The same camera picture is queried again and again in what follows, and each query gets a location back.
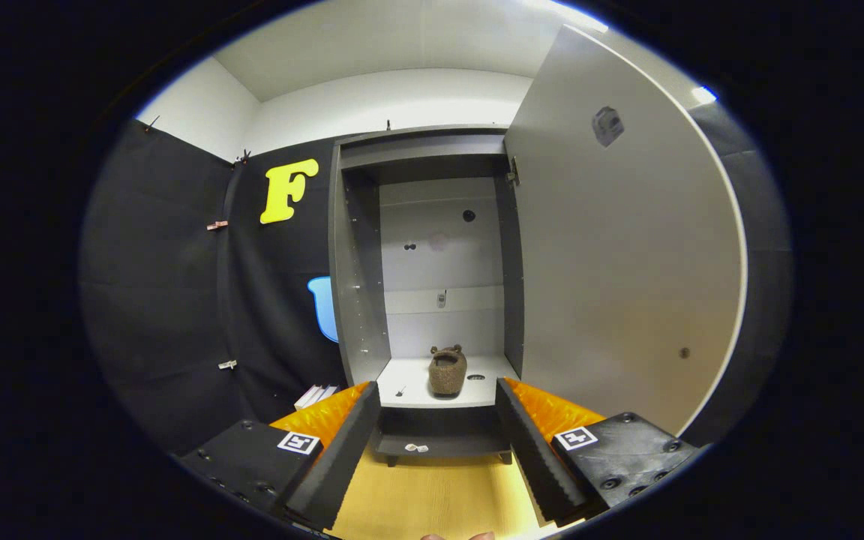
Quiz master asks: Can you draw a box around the black backdrop cloth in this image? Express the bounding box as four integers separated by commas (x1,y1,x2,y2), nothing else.
79,101,793,455

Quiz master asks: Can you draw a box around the white cover book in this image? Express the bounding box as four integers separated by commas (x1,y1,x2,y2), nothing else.
295,384,339,411

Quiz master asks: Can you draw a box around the brown fuzzy shoe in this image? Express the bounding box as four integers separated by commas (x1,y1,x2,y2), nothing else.
428,344,468,396

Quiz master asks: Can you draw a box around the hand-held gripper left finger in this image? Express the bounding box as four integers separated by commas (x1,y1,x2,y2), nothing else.
177,381,382,530

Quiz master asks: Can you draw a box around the beige shoe cabinet door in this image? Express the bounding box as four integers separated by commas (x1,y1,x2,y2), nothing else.
503,25,748,437

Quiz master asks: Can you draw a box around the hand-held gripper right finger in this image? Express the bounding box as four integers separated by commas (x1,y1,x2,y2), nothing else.
495,377,703,526

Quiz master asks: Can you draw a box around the grey shoe cabinet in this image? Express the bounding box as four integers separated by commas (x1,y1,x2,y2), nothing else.
327,124,527,467

